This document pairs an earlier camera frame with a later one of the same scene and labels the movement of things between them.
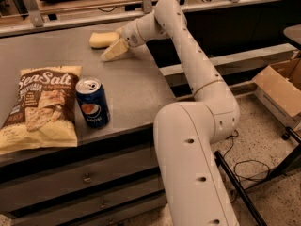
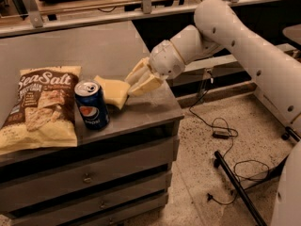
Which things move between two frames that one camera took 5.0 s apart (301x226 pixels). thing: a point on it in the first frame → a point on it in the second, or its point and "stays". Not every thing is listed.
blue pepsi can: [93, 103] stays
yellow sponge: [101, 40] → [116, 92]
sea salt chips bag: [44, 114] stays
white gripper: [130, 35] → [165, 61]
